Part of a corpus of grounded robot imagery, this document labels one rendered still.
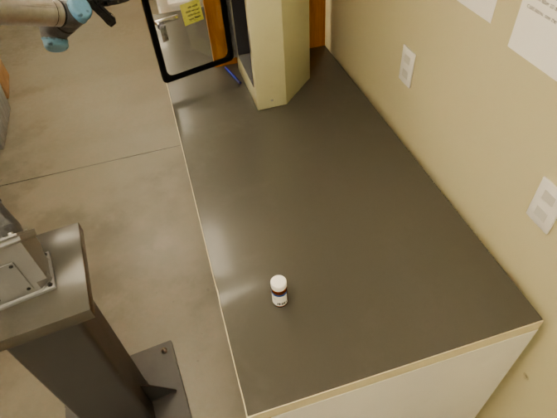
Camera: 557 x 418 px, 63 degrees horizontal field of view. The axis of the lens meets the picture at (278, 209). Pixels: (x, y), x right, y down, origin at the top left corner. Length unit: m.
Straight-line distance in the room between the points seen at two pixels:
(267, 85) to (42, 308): 0.99
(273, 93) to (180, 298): 1.15
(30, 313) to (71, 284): 0.11
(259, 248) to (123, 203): 1.74
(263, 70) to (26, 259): 0.94
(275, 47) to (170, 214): 1.40
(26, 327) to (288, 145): 0.91
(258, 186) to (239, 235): 0.20
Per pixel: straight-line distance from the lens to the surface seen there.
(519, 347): 1.30
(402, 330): 1.11
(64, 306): 1.28
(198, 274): 2.39
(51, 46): 1.70
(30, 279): 1.29
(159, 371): 2.16
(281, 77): 1.67
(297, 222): 1.28
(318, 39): 2.09
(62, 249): 1.40
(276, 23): 1.58
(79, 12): 1.59
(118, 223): 2.77
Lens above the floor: 1.90
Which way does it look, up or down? 46 degrees down
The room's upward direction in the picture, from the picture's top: 5 degrees counter-clockwise
